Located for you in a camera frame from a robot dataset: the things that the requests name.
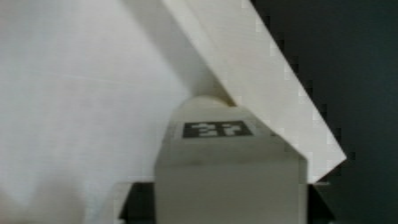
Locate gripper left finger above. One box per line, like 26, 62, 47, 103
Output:
97, 181, 159, 224

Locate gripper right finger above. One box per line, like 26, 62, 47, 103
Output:
308, 181, 338, 224

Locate white square tabletop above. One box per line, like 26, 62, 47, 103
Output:
0, 0, 226, 224

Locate white L-shaped obstacle fence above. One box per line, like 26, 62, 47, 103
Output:
161, 0, 347, 183

